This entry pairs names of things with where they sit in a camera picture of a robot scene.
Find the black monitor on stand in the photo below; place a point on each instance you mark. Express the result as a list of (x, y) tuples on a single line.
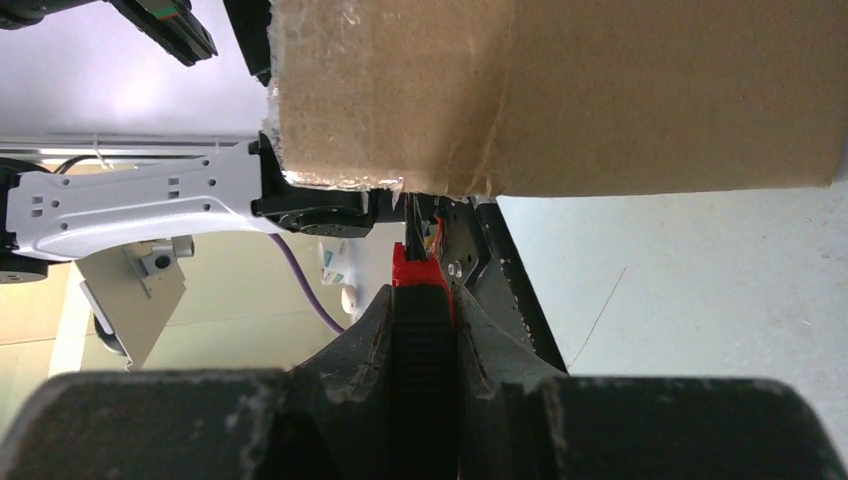
[(133, 291)]

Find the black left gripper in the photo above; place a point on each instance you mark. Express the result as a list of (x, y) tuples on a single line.
[(171, 24)]

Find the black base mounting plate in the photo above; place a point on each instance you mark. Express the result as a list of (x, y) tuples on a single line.
[(479, 253)]

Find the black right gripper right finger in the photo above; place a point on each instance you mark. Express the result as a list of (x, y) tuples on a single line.
[(521, 418)]

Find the brown cardboard express box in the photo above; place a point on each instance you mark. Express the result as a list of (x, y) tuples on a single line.
[(559, 98)]

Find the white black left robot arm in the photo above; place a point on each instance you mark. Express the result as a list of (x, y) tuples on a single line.
[(50, 218)]

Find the red black utility knife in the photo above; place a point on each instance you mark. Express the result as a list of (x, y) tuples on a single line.
[(423, 354)]

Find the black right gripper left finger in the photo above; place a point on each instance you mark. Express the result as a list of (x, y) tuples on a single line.
[(324, 419)]

